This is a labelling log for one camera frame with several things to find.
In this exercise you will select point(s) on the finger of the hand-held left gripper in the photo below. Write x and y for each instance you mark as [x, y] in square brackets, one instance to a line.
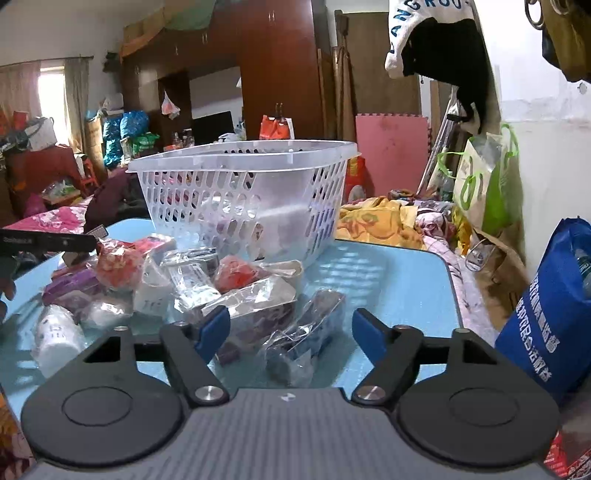
[51, 243]

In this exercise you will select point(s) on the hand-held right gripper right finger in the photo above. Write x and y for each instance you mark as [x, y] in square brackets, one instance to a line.
[369, 334]

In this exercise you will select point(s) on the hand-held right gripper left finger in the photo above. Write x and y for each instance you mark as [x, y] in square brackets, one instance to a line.
[211, 330]

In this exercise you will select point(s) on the purple packet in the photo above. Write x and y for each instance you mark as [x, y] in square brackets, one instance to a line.
[71, 285]

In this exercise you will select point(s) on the purple box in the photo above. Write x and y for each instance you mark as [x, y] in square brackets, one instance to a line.
[263, 309]

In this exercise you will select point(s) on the clear bag of printed cards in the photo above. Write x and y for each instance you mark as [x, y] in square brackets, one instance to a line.
[194, 274]

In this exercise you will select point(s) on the red patterned packet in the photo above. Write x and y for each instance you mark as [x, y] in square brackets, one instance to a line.
[117, 266]
[238, 273]

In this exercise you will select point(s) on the blue item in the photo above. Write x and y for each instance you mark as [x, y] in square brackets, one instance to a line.
[304, 341]

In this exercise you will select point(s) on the white packet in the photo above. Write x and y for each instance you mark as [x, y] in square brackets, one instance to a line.
[152, 290]

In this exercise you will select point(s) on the white ball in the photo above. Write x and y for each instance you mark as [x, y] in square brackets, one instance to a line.
[105, 313]

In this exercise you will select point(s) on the white plastic bottle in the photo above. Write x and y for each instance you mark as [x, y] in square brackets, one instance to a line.
[55, 339]

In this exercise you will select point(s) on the pink box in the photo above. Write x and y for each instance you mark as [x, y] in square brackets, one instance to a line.
[154, 244]

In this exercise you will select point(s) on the white plastic basket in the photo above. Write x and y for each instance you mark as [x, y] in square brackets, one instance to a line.
[231, 198]

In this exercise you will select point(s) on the person's left hand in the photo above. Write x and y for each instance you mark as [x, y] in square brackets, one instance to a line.
[8, 290]

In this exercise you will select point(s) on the pink blanket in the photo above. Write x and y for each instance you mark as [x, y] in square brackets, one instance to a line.
[46, 219]

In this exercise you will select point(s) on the red covered furniture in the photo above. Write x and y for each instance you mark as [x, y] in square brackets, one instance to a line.
[41, 170]

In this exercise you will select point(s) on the dark purple garment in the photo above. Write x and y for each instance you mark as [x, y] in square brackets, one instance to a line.
[111, 198]

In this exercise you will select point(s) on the floral quilt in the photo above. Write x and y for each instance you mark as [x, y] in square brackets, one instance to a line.
[461, 277]

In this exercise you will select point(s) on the yellow blanket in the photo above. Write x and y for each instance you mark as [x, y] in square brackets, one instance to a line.
[374, 221]

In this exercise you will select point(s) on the blue plaid bag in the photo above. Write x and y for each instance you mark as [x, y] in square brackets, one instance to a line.
[124, 134]

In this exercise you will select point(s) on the brown paper bag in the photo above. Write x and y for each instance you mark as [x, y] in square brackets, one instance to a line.
[498, 277]

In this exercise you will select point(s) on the beige curtain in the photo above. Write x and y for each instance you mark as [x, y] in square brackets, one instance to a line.
[77, 101]

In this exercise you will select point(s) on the red yellow sack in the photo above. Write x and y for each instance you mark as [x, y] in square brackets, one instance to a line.
[355, 180]

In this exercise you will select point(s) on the pink curtain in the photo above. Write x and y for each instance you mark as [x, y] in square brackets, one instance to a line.
[18, 90]

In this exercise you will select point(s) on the blue printed bag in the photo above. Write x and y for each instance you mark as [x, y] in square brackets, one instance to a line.
[545, 318]

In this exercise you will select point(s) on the white red hanging bag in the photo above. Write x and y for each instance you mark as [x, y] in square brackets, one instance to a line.
[169, 105]

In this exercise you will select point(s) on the pink foam mat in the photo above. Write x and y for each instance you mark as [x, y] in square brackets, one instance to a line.
[392, 152]

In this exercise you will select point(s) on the green white tote bag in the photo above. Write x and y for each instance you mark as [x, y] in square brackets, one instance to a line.
[480, 184]

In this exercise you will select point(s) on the black television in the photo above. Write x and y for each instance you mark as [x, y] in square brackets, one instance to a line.
[212, 127]

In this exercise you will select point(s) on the metal poles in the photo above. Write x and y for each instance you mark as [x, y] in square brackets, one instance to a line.
[438, 147]

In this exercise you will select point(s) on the orange plastic bag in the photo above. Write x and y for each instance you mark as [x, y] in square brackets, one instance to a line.
[274, 128]

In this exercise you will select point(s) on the red printed packaging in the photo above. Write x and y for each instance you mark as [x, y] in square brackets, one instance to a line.
[570, 457]

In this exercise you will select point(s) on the green net canopy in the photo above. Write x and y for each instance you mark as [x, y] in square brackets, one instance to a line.
[184, 18]

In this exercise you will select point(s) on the brown wooden door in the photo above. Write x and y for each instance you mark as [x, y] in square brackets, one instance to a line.
[369, 69]

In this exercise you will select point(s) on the brown wooden wardrobe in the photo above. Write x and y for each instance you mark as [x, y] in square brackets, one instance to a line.
[272, 60]

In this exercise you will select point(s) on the white cap with lettering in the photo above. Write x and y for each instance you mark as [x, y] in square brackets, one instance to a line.
[443, 50]

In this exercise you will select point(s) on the hanging brown bag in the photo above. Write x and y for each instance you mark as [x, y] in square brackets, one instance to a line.
[570, 41]

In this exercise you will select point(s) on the bunch of metal rings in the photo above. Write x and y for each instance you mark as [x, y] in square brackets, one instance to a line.
[535, 16]

